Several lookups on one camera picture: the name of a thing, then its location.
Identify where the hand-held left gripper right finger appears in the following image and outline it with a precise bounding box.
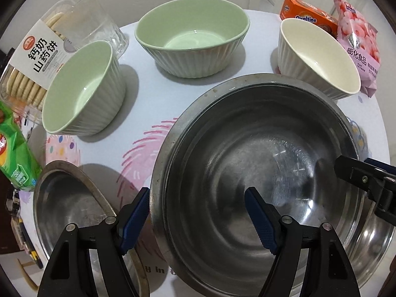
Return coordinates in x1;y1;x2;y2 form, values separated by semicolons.
244;186;362;297

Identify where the black yellow tool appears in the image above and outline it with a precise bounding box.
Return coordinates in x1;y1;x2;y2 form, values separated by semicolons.
11;217;44;270

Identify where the large stainless steel bowl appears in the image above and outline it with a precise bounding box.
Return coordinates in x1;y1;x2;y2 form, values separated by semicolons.
149;74;389;297

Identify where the pink snack bag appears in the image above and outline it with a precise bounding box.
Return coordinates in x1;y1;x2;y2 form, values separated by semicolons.
329;0;380;99

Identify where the cartoon printed tablecloth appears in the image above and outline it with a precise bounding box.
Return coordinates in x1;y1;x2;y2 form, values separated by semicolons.
19;8;392;297

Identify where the small stainless steel bowl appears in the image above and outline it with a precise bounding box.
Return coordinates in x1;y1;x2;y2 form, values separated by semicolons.
32;160;149;297

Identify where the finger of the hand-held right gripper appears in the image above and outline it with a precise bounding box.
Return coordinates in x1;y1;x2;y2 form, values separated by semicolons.
334;156;396;220
364;158;396;189

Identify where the clear glass cup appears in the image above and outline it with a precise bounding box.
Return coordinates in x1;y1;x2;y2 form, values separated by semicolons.
57;0;129;59

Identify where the small green ribbed bowl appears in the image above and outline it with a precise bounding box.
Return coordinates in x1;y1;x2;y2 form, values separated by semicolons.
41;40;127;136

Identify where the green chips bag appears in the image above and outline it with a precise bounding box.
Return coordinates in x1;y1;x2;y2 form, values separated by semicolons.
0;100;42;192

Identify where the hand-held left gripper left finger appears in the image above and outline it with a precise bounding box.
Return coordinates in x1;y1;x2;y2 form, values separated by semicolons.
37;187;151;297

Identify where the cream ribbed bowl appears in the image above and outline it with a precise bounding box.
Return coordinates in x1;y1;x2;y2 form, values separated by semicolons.
277;18;361;101

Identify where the orange cookie box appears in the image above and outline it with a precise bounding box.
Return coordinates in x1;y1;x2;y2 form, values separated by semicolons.
279;0;341;38

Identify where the clear plastic biscuit box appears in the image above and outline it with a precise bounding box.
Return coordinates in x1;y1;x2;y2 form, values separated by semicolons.
0;0;81;124

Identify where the large green ribbed bowl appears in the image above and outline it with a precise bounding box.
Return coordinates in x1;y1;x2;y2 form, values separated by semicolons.
134;0;250;79

